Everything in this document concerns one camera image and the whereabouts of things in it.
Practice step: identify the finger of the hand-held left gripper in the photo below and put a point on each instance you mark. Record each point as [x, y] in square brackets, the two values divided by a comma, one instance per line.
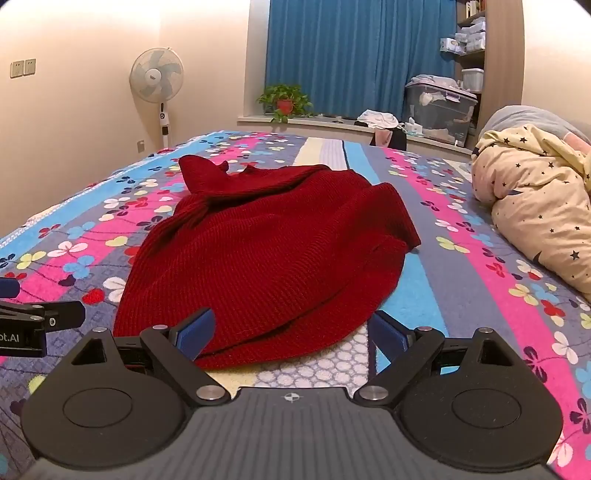
[55, 314]
[8, 288]

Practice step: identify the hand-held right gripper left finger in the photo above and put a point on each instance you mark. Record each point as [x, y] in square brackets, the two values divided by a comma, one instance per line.
[197, 333]

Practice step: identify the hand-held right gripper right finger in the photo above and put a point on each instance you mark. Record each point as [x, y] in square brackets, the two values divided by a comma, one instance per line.
[390, 336]

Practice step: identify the red knitted sweater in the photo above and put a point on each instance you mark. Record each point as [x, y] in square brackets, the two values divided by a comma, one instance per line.
[258, 258]

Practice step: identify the white clothes pile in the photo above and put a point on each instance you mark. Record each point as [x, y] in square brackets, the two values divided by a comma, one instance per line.
[376, 119]

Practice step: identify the floral striped blanket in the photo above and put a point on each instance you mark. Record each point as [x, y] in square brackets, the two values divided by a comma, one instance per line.
[443, 295]

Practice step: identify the cream star print quilt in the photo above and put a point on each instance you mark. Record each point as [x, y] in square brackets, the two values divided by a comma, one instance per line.
[531, 203]

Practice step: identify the chair with pink cloth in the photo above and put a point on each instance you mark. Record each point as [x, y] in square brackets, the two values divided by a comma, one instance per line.
[385, 138]

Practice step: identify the tissue box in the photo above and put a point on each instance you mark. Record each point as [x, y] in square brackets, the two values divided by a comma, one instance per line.
[411, 127]

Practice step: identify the clear plastic storage box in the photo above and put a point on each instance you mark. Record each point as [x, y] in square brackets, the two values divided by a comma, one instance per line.
[438, 110]

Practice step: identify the potted green plant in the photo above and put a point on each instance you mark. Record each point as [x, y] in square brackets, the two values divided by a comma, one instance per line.
[284, 99]

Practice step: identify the grey pillow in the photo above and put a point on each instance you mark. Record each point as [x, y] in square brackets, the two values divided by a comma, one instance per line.
[521, 115]

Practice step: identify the white standing fan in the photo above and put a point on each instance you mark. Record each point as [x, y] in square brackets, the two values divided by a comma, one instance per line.
[154, 76]

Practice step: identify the pink pillow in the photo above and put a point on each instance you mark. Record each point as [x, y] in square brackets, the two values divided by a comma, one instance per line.
[576, 141]

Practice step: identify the small white storage box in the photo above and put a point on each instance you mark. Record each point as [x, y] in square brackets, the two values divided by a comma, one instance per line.
[473, 79]

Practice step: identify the blue curtain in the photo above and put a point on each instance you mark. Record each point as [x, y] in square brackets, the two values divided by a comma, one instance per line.
[351, 55]

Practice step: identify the wooden shelf unit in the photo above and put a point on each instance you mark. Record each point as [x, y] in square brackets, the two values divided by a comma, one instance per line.
[503, 64]

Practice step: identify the stack of white packets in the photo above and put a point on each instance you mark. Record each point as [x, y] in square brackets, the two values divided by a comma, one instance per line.
[468, 39]

